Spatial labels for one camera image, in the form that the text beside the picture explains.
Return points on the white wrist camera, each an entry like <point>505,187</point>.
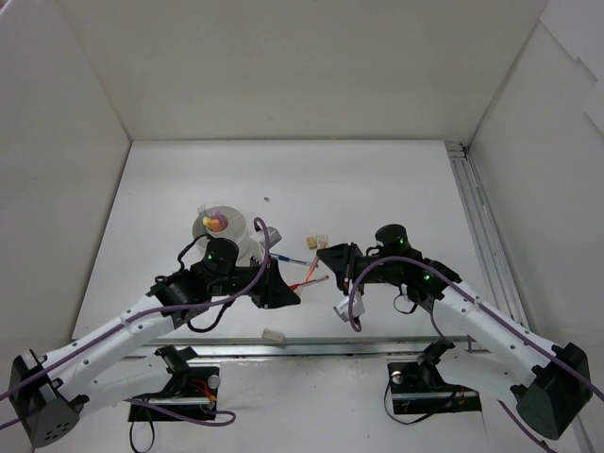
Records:
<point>348,309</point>
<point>258,243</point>

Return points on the blue gel pen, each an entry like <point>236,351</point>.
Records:
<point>291,260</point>

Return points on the aluminium table rail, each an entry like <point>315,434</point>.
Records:
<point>495,267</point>

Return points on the front aluminium rail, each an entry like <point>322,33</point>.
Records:
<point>206,348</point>

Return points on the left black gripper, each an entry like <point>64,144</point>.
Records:
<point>270,283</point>

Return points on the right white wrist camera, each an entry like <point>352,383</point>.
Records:
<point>348,309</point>

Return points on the yellow staple box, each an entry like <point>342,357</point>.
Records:
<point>312,242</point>

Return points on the white staple box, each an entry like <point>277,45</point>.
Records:
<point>322,241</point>

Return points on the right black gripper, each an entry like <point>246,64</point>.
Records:
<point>347,266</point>

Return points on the white eraser block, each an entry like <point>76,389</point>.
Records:
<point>273,336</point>

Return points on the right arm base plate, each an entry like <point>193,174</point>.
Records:
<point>408,396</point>

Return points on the white round divided container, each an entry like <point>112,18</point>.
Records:
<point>237,231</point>

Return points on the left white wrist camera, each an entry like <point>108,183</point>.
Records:
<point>258,243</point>

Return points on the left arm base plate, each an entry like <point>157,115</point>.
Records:
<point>196,398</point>

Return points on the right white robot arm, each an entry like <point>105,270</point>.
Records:
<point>548,384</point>

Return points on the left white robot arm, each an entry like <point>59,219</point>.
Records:
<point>51,392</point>

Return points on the red gel pen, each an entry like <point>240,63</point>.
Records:
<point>309,282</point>

